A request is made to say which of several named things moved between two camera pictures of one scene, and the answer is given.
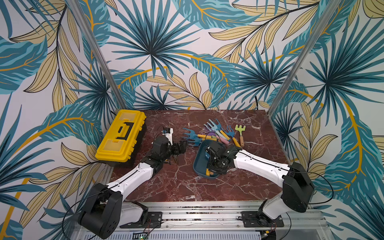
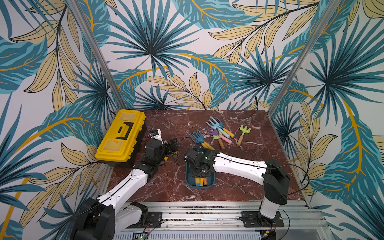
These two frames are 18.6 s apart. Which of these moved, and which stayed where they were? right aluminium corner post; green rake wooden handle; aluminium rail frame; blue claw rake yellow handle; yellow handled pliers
Moved: green rake wooden handle; blue claw rake yellow handle
Stayed: yellow handled pliers; right aluminium corner post; aluminium rail frame
